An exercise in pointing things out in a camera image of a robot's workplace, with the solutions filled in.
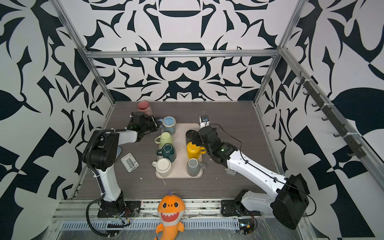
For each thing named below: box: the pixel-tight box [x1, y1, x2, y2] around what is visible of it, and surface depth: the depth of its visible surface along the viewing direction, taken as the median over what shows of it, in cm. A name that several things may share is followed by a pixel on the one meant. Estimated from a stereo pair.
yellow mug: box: [187, 141, 207, 160], surface depth 87 cm
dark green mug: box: [156, 143, 177, 163], surface depth 86 cm
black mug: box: [185, 129, 197, 145], surface depth 93 cm
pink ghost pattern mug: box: [137, 100, 153, 117], surface depth 105 cm
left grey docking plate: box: [120, 152, 140, 173], surface depth 89 cm
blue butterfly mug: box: [158, 116, 176, 136], surface depth 96 cm
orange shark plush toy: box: [155, 194, 186, 240], surface depth 68 cm
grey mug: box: [186, 158, 206, 177], surface depth 82 cm
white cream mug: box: [151, 158, 172, 178], surface depth 83 cm
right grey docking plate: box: [226, 167, 236, 176], surface depth 86 cm
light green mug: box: [154, 132, 173, 150], surface depth 91 cm
